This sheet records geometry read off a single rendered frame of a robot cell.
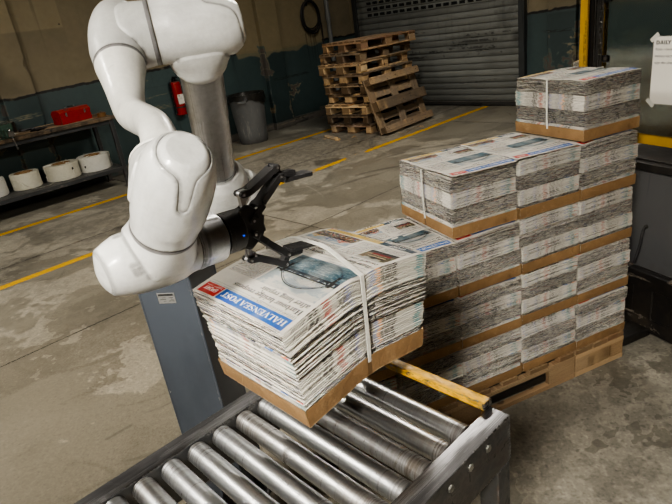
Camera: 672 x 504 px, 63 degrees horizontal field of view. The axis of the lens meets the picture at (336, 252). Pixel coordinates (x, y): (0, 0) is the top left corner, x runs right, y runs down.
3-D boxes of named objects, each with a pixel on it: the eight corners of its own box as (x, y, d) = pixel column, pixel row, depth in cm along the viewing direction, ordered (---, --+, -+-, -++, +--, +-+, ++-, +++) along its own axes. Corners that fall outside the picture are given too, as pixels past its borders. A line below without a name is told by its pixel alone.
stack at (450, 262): (304, 425, 244) (270, 253, 211) (517, 339, 281) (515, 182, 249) (340, 484, 210) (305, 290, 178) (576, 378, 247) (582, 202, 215)
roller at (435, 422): (320, 376, 149) (329, 359, 150) (470, 453, 117) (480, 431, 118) (309, 370, 146) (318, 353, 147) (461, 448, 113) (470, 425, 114)
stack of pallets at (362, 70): (377, 115, 948) (368, 34, 897) (423, 115, 886) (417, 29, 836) (325, 133, 861) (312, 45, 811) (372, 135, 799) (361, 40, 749)
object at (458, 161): (399, 161, 221) (399, 159, 221) (460, 146, 230) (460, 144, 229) (451, 179, 189) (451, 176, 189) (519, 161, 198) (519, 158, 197)
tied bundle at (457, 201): (401, 214, 231) (396, 161, 222) (460, 198, 240) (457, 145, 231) (452, 241, 198) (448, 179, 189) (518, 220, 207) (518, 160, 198)
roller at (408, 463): (277, 380, 138) (272, 399, 139) (429, 467, 106) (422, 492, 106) (292, 380, 142) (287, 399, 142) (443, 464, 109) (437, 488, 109)
